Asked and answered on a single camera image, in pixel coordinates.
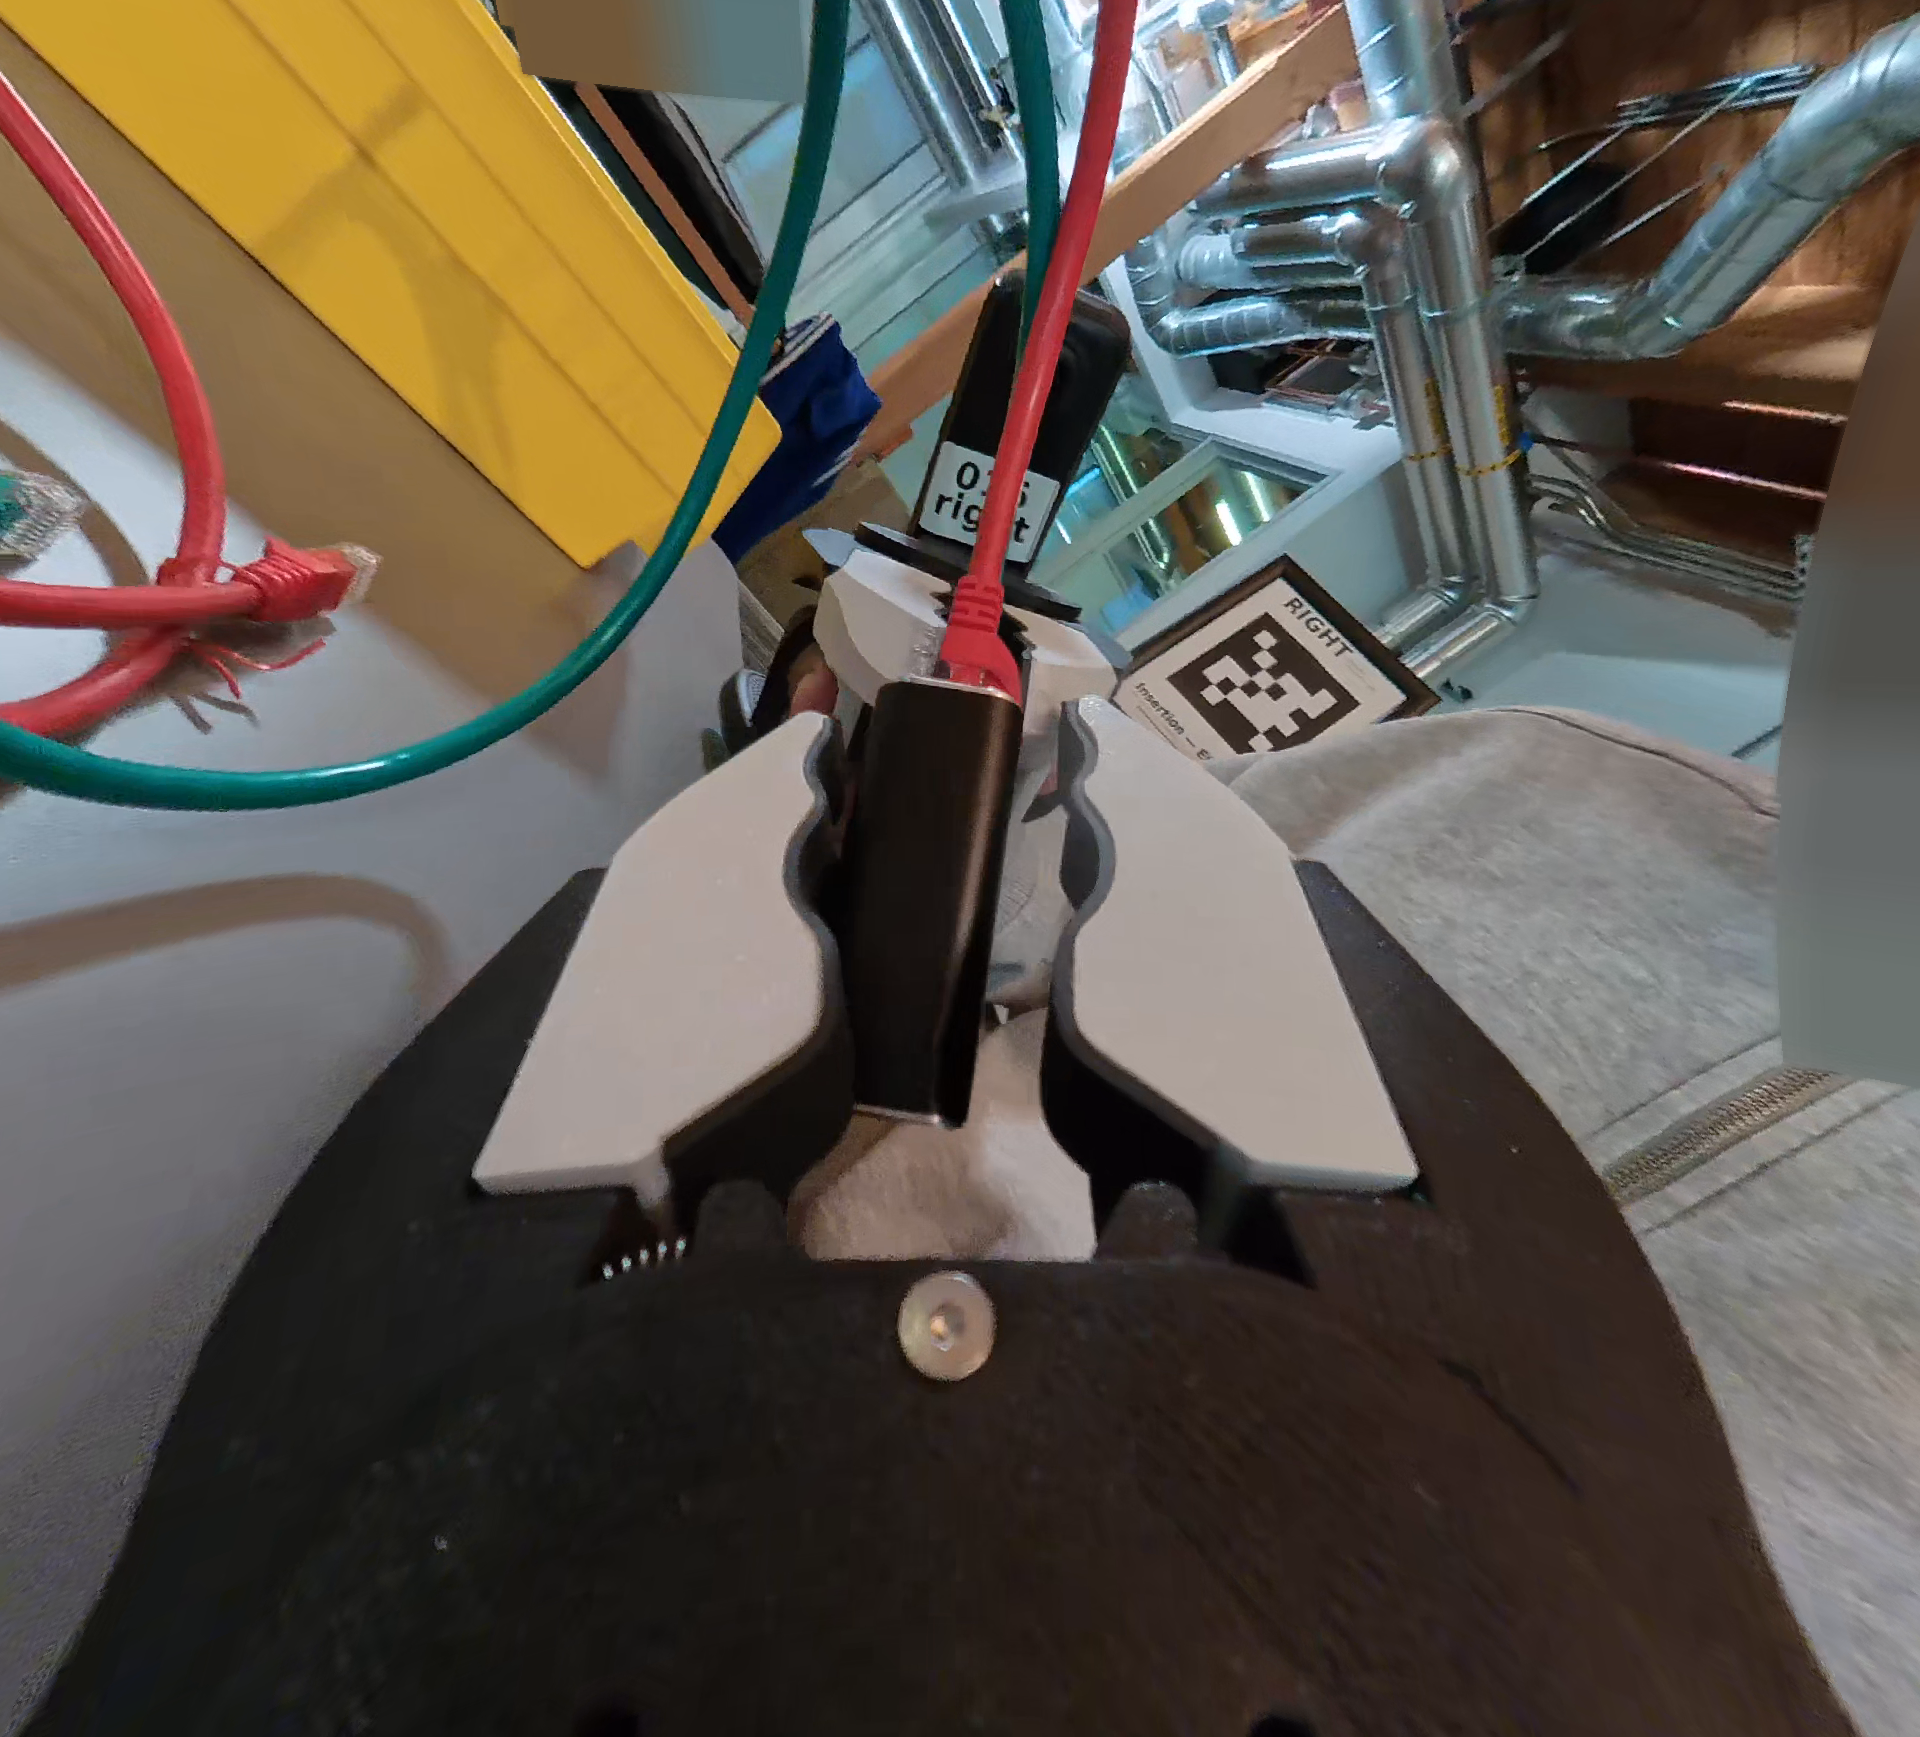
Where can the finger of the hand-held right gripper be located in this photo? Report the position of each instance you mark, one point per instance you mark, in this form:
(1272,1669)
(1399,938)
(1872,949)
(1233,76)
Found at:
(879,627)
(1073,676)

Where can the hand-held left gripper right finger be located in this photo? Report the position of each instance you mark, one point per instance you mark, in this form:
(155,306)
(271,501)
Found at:
(1232,986)

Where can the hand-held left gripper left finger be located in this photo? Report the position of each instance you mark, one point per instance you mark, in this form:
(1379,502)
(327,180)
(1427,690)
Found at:
(677,986)

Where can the black network adapter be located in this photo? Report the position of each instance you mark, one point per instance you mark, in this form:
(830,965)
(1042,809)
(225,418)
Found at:
(922,897)

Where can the yellow plastic bin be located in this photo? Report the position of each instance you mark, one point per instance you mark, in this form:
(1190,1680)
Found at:
(301,117)

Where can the person's right hand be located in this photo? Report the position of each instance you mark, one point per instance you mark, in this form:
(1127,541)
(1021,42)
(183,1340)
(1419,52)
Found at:
(810,696)

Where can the framed checkered marker sign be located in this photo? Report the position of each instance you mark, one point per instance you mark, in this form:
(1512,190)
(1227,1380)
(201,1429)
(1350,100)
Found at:
(1276,680)

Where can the silver pipe bundle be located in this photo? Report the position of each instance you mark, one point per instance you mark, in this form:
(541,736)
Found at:
(1426,267)

